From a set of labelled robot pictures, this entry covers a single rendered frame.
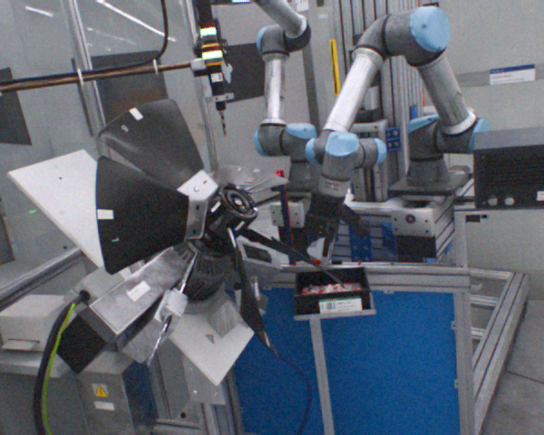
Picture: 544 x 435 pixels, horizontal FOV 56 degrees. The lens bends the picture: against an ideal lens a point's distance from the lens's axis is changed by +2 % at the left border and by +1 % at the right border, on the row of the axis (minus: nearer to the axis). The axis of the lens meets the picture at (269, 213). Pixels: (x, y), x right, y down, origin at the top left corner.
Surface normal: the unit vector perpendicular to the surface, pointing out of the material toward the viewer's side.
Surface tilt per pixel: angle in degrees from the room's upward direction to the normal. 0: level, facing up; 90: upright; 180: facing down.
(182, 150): 55
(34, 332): 90
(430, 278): 90
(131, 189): 79
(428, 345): 90
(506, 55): 89
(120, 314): 50
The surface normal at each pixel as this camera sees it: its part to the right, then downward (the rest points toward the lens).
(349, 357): -0.33, 0.32
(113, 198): 0.77, -0.15
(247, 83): 0.69, 0.11
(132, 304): 0.62, -0.63
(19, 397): 0.93, -0.03
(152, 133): 0.26, -0.36
